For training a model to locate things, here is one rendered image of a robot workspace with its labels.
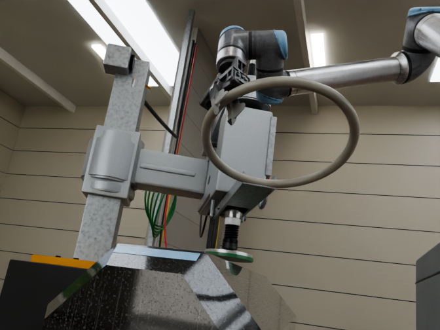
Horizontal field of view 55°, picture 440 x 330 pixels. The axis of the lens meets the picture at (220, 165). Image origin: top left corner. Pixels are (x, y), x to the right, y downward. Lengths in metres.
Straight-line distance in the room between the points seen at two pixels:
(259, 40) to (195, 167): 1.33
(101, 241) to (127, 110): 0.80
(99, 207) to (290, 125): 5.29
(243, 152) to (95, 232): 1.01
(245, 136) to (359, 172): 5.19
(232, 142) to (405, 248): 5.16
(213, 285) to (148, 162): 1.34
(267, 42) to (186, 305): 0.83
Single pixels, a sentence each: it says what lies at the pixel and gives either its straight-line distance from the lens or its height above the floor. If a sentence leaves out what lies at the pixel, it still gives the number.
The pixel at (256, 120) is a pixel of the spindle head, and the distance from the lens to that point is 1.98.
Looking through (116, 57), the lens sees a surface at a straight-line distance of 2.73.
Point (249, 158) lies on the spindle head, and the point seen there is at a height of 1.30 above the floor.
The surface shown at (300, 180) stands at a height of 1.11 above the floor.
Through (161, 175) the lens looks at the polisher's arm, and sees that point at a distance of 2.53.
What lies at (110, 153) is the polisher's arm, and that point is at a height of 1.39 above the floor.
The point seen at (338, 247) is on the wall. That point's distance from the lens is 6.77.
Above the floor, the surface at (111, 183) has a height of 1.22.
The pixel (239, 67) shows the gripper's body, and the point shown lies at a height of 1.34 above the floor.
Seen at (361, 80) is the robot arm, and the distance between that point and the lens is 1.57.
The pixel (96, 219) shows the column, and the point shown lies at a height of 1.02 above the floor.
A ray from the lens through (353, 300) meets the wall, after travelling 6.70.
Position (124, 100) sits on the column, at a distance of 2.69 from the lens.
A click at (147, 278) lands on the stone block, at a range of 1.39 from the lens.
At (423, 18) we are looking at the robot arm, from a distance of 1.62.
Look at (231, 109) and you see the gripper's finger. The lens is 1.23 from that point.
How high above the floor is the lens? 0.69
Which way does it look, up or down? 17 degrees up
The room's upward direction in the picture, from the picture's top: 8 degrees clockwise
